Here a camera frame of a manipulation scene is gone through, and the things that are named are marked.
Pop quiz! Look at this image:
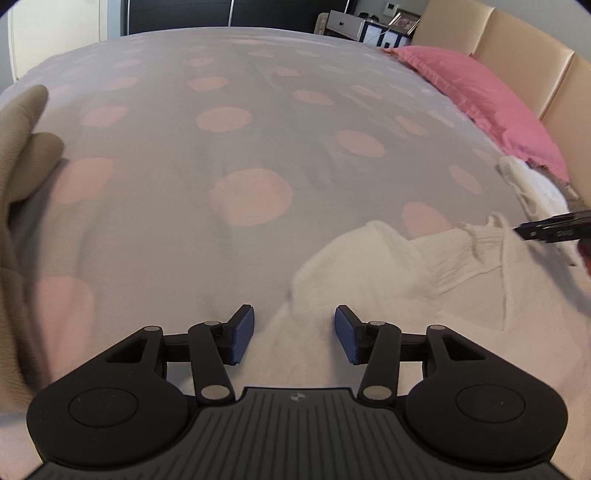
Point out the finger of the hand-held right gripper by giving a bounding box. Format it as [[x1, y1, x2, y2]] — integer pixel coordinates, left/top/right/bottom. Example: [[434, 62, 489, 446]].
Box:
[[514, 211, 591, 243]]

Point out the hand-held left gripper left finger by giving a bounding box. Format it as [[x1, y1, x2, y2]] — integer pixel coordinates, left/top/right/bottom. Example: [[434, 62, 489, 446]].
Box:
[[104, 304, 256, 409]]

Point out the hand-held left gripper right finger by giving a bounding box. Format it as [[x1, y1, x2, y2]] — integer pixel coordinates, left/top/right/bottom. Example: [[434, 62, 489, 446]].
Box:
[[335, 305, 492, 409]]

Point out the white knitted garment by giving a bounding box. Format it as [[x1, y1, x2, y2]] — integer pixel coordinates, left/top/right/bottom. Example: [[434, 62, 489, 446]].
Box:
[[249, 215, 591, 416]]

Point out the large white textured garment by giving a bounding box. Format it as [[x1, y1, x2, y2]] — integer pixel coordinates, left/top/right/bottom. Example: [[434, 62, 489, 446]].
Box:
[[499, 156, 571, 223]]

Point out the brown striped garment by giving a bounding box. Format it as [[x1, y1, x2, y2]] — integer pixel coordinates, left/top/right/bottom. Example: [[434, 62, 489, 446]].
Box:
[[530, 161, 588, 204]]

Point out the pink pillow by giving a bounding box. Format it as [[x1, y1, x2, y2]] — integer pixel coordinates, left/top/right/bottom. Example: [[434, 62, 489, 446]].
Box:
[[381, 45, 571, 182]]

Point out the bed with polka dot sheet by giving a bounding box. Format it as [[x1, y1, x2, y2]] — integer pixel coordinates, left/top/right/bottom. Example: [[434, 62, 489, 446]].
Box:
[[0, 31, 578, 467]]

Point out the beige padded headboard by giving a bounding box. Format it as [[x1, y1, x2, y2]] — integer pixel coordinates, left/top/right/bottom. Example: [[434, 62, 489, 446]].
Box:
[[410, 0, 591, 155]]

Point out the beige garment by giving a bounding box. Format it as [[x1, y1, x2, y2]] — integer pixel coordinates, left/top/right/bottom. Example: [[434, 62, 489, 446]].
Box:
[[0, 85, 65, 398]]

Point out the white nightstand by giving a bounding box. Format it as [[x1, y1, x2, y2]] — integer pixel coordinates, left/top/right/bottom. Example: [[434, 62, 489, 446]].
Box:
[[316, 11, 393, 47]]

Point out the black sliding wardrobe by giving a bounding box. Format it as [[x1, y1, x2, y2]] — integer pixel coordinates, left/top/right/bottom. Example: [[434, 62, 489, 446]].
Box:
[[121, 0, 334, 35]]

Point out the white door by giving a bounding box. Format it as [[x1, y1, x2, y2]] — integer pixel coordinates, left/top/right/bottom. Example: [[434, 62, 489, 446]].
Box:
[[8, 0, 110, 85]]

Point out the small picture frame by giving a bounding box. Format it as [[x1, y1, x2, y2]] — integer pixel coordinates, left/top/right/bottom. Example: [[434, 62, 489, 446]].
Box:
[[389, 9, 422, 37]]

